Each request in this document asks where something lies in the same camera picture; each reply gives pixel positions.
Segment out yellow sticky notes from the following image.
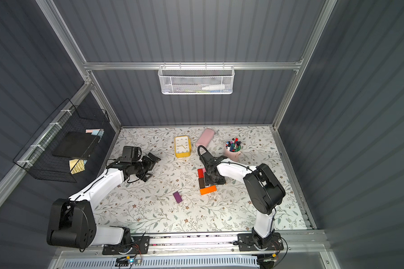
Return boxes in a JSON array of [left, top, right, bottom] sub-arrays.
[[69, 159, 87, 174]]

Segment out purple building block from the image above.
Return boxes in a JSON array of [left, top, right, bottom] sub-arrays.
[[173, 191, 182, 204]]

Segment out floral table mat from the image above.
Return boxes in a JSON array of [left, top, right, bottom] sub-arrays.
[[94, 126, 309, 233]]

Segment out pastel sticky notes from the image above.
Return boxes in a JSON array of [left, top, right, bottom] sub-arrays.
[[85, 129, 104, 137]]

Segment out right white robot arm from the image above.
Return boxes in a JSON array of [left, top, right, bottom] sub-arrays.
[[197, 146, 286, 239]]

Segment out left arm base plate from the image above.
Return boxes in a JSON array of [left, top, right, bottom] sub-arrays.
[[102, 235, 150, 256]]

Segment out small green circuit board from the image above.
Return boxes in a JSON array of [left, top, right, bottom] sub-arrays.
[[114, 256, 141, 269]]

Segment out white marker in basket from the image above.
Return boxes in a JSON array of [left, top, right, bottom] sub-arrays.
[[202, 84, 226, 92]]

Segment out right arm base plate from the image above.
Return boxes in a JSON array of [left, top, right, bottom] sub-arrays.
[[233, 233, 284, 252]]

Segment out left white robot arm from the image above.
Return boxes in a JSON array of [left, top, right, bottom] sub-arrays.
[[46, 153, 161, 251]]

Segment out pink pencil case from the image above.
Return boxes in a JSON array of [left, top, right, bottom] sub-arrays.
[[195, 128, 215, 148]]

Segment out orange building block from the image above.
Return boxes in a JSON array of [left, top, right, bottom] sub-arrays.
[[200, 186, 217, 195]]

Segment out black notebook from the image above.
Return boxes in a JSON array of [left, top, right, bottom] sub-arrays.
[[52, 132, 100, 160]]

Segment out pink pen cup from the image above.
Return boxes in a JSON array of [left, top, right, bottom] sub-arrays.
[[223, 143, 241, 162]]

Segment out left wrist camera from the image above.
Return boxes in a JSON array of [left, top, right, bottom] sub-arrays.
[[121, 146, 142, 163]]

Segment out brown building block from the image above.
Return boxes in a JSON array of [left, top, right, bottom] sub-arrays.
[[199, 178, 205, 189]]

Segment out black wire wall basket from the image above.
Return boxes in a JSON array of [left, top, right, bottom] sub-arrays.
[[13, 103, 112, 183]]

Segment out white wire mesh basket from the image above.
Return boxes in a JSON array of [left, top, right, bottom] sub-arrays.
[[158, 66, 235, 95]]

